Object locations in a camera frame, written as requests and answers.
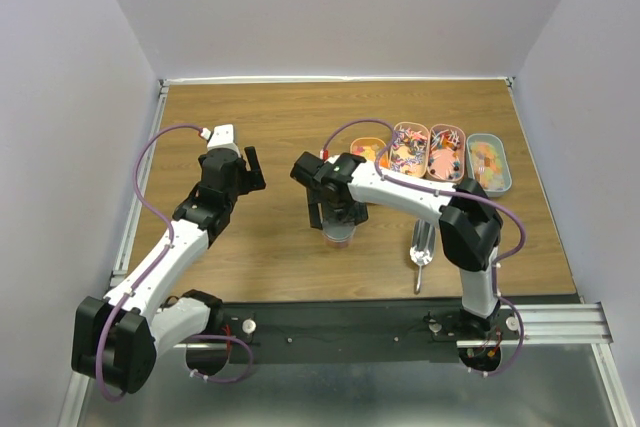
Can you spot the aluminium frame rail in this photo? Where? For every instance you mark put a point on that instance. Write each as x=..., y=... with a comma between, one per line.
x=556, y=324

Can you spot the clear glass jar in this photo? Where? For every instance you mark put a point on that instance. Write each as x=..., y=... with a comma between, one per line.
x=338, y=242

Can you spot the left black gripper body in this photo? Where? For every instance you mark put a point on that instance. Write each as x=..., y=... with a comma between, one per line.
x=241, y=171

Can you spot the blue tray popsicle candies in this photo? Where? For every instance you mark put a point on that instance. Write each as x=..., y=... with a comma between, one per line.
x=487, y=163

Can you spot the silver metal scoop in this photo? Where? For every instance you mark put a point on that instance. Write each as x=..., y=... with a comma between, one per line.
x=422, y=249

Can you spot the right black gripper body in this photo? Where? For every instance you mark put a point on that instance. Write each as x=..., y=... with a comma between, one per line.
x=332, y=213

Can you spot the pink tray round lollipops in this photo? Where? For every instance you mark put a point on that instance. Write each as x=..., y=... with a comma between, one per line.
x=446, y=154

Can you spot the beige tray swirl lollipops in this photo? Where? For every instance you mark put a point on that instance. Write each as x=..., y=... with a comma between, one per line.
x=409, y=150

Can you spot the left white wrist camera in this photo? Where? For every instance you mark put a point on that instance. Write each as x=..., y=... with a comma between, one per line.
x=221, y=136

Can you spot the orange tray star candies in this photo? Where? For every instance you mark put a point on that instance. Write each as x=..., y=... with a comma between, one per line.
x=371, y=148

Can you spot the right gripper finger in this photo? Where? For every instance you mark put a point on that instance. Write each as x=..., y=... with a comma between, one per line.
x=358, y=213
x=315, y=211

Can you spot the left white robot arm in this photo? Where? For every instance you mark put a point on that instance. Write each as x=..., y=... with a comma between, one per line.
x=118, y=338

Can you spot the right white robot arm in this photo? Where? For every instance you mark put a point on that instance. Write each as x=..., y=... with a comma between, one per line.
x=469, y=225

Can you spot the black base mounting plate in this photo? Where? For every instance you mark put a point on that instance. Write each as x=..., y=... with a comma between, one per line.
x=340, y=332

